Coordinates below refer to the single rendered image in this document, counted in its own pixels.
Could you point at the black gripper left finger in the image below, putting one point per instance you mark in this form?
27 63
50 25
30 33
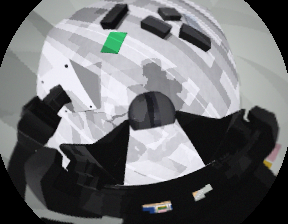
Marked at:
109 154

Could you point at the dark grey switch panel with green rocker switches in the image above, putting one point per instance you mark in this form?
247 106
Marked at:
150 110

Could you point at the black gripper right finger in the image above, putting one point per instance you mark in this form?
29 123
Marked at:
207 133

